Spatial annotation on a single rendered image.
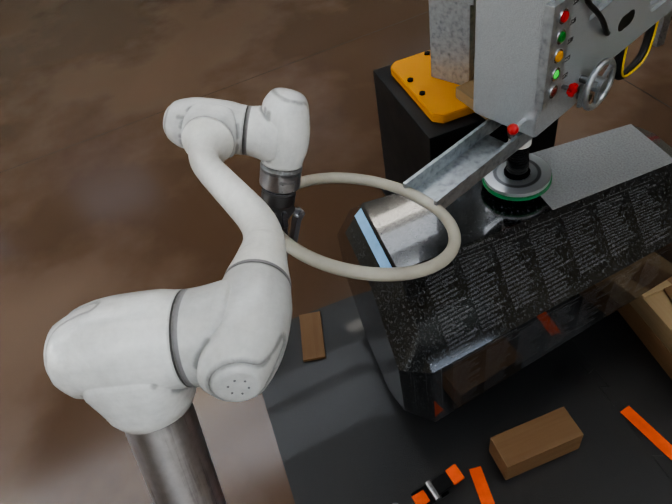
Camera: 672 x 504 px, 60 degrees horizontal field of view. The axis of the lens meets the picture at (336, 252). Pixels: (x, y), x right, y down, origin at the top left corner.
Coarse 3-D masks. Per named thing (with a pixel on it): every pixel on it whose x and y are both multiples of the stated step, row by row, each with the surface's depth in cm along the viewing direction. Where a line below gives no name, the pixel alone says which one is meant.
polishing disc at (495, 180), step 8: (536, 160) 192; (496, 168) 192; (536, 168) 189; (544, 168) 189; (488, 176) 190; (496, 176) 190; (504, 176) 189; (536, 176) 187; (544, 176) 186; (488, 184) 188; (496, 184) 187; (504, 184) 187; (512, 184) 186; (520, 184) 186; (528, 184) 185; (536, 184) 184; (544, 184) 184; (496, 192) 186; (504, 192) 184; (512, 192) 184; (520, 192) 183; (528, 192) 183; (536, 192) 183
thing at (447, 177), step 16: (576, 96) 178; (480, 128) 170; (496, 128) 177; (464, 144) 168; (480, 144) 172; (496, 144) 171; (512, 144) 165; (432, 160) 163; (448, 160) 167; (464, 160) 168; (480, 160) 167; (496, 160) 163; (416, 176) 160; (432, 176) 165; (448, 176) 164; (464, 176) 157; (480, 176) 161; (432, 192) 160; (448, 192) 153; (464, 192) 159
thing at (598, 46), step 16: (608, 0) 156; (624, 0) 160; (640, 0) 167; (656, 0) 178; (592, 16) 153; (608, 16) 158; (624, 16) 164; (640, 16) 172; (656, 16) 180; (592, 32) 156; (608, 32) 159; (624, 32) 170; (640, 32) 178; (592, 48) 161; (608, 48) 168; (624, 48) 175; (592, 64) 166
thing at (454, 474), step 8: (448, 472) 209; (456, 472) 208; (432, 480) 210; (440, 480) 209; (448, 480) 208; (456, 480) 206; (424, 488) 210; (432, 488) 208; (440, 488) 207; (448, 488) 206; (416, 496) 209; (424, 496) 208; (432, 496) 208; (440, 496) 206
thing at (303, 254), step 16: (304, 176) 156; (320, 176) 158; (336, 176) 160; (352, 176) 161; (368, 176) 162; (400, 192) 160; (416, 192) 157; (432, 208) 153; (448, 224) 146; (288, 240) 128; (448, 240) 140; (304, 256) 125; (320, 256) 124; (448, 256) 132; (336, 272) 123; (352, 272) 122; (368, 272) 123; (384, 272) 123; (400, 272) 124; (416, 272) 126; (432, 272) 128
